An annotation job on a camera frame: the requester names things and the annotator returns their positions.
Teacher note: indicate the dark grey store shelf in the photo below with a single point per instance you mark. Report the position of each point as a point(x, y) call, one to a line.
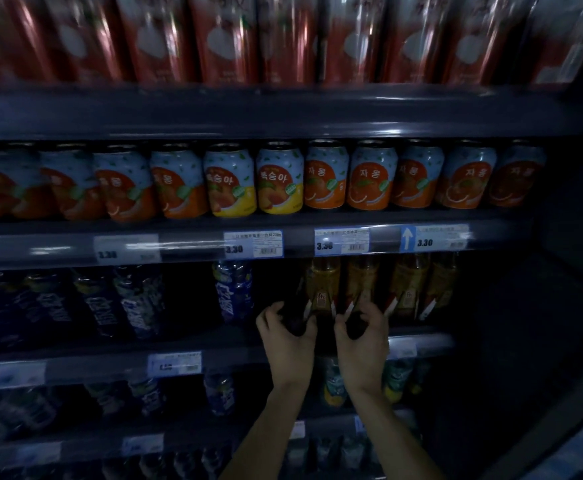
point(271, 112)

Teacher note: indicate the row of gold label bottles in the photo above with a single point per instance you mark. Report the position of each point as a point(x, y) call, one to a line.
point(406, 287)

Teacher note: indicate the row of small blue bottles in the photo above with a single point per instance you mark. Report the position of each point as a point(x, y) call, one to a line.
point(186, 464)

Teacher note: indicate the person's left hand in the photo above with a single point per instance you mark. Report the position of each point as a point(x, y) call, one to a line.
point(291, 359)

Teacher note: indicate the row of dark blue bottles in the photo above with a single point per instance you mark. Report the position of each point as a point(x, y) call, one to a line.
point(46, 299)

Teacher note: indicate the row of orange fruit cans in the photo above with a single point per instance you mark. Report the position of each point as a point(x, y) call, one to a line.
point(126, 187)

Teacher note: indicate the person's left forearm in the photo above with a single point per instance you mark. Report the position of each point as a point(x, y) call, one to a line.
point(266, 434)

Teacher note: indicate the row of dark green bottles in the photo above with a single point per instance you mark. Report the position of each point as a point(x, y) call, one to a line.
point(351, 452)

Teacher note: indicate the yellow peach print drink can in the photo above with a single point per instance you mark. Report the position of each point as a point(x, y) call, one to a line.
point(229, 182)
point(279, 179)

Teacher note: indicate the amber tea bottle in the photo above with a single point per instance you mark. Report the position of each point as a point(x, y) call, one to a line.
point(294, 317)
point(356, 327)

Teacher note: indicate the person's right forearm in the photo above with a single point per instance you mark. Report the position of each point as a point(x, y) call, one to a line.
point(396, 439)

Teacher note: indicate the person's right hand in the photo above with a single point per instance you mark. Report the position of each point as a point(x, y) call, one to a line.
point(366, 359)

